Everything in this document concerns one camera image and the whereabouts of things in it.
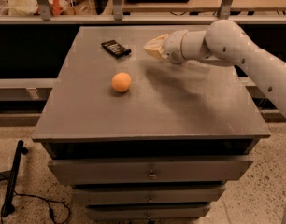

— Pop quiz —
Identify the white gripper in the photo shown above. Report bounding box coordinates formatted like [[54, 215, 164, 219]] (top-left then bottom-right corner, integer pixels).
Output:
[[144, 30, 188, 63]]

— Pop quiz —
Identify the bottom grey drawer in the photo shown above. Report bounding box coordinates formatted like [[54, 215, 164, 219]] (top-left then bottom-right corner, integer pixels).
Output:
[[87, 203, 210, 220]]

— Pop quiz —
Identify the grey drawer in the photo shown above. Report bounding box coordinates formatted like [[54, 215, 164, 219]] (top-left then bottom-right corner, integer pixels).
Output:
[[49, 156, 252, 185], [87, 203, 210, 220], [75, 184, 225, 205]]

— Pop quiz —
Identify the black stand leg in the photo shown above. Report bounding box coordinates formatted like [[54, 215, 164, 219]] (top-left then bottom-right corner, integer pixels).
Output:
[[0, 140, 28, 217]]

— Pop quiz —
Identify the middle grey drawer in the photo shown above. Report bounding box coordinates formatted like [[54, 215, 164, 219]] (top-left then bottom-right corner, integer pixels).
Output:
[[75, 184, 225, 205]]

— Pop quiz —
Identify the black rxbar chocolate bar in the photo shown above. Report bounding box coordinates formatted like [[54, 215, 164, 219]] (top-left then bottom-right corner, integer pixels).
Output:
[[101, 40, 131, 59]]

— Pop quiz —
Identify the black floor cable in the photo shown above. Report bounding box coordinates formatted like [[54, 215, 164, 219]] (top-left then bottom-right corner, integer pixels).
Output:
[[0, 168, 72, 224]]

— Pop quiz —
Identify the clear plastic water bottle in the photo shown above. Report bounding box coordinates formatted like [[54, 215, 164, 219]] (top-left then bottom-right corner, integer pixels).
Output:
[[188, 60, 210, 69]]

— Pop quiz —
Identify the orange fruit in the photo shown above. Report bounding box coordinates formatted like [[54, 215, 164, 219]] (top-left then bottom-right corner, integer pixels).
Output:
[[111, 73, 132, 92]]

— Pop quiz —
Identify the metal railing frame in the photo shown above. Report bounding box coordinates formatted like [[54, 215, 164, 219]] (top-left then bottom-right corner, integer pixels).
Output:
[[0, 0, 286, 25]]

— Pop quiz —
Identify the top grey drawer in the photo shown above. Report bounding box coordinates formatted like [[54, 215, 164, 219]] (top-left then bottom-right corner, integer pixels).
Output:
[[49, 156, 252, 185]]

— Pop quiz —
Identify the grey drawer cabinet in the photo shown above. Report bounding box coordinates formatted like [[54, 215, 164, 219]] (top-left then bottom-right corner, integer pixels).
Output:
[[31, 24, 272, 224]]

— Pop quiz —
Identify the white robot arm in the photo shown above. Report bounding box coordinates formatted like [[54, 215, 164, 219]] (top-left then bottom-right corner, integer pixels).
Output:
[[145, 20, 286, 224]]

